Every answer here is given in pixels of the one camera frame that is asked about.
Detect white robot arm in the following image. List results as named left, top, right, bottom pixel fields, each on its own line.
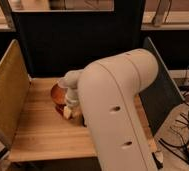
left=58, top=49, right=158, bottom=171

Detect red chili pepper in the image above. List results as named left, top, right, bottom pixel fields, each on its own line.
left=55, top=105, right=65, bottom=116

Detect orange ceramic bowl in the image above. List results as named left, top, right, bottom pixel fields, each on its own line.
left=50, top=84, right=66, bottom=106

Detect left wooden side panel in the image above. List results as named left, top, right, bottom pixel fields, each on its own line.
left=0, top=39, right=30, bottom=149

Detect dark back panel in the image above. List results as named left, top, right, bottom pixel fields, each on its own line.
left=12, top=0, right=145, bottom=77

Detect right dark side panel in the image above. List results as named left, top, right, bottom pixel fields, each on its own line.
left=140, top=37, right=184, bottom=136

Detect black floor cables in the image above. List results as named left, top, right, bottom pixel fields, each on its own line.
left=158, top=56, right=189, bottom=164

